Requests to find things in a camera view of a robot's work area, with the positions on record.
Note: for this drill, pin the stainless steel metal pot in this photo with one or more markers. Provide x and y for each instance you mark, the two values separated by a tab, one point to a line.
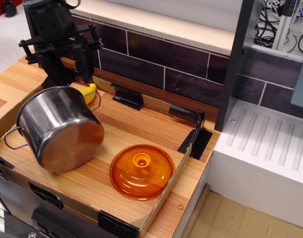
60	128

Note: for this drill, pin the light wooden shelf board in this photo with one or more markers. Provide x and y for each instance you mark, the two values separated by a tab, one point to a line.
156	25

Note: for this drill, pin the black caster wheel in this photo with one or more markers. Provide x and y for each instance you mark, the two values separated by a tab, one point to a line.
8	8

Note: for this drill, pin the dark grey shelf post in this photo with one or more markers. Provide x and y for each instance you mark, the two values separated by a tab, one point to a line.
235	66

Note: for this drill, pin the black tape front corner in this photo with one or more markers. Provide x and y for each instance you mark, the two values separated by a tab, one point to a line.
117	226

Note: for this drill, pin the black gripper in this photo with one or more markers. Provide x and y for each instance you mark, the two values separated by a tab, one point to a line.
54	34

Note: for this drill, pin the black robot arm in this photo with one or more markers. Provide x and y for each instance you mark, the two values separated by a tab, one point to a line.
42	2

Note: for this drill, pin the grey aluminium frame profile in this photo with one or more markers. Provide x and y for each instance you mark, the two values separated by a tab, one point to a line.
290	9

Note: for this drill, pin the black tape back fence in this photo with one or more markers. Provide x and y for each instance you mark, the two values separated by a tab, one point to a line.
128	97

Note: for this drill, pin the black tape right corner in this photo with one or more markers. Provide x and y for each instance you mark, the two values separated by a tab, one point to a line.
199	137

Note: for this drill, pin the yellow plastic banana toy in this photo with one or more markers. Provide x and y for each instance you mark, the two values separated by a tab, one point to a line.
89	93

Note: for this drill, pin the brown cardboard fence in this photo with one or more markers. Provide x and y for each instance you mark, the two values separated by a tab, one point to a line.
66	204

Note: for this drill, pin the white ribbed drain board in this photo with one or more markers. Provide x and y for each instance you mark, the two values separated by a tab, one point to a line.
258	162

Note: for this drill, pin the orange transparent pot lid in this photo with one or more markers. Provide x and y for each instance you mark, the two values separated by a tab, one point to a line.
141	172

